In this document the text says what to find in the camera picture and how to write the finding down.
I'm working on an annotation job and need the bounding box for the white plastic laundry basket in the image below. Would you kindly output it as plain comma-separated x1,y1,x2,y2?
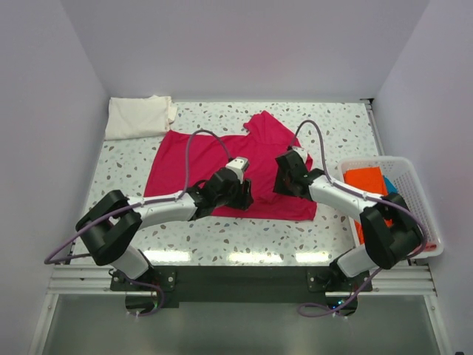
338,156,444,259

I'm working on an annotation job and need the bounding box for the aluminium rail frame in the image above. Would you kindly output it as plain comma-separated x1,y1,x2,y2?
30,99,452,354

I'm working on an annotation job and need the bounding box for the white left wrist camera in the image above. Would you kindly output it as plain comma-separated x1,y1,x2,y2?
225,157,249,183

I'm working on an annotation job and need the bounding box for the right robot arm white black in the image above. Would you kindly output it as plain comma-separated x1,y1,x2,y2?
273,147,426,291

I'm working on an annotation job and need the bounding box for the blue t shirt in basket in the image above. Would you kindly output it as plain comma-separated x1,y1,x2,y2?
383,175,398,194

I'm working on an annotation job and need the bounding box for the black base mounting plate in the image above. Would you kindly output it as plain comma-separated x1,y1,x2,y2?
109,266,370,313

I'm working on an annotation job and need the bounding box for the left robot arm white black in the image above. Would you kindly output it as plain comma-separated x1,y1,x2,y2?
75,157,253,290

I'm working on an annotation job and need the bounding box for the pink t shirt in basket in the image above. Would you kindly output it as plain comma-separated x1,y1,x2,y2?
424,242,437,251

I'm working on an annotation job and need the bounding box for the folded cream t shirt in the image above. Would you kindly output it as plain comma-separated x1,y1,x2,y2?
104,95,177,141

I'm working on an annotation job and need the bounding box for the orange t shirt in basket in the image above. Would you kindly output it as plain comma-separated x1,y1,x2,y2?
343,166,393,245

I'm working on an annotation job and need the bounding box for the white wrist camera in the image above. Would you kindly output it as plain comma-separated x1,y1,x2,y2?
291,146,308,163
225,157,249,183

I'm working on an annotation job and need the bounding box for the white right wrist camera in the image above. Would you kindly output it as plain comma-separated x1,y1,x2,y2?
291,146,308,163

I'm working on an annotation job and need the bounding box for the magenta t shirt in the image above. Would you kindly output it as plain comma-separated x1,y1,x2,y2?
144,111,317,222

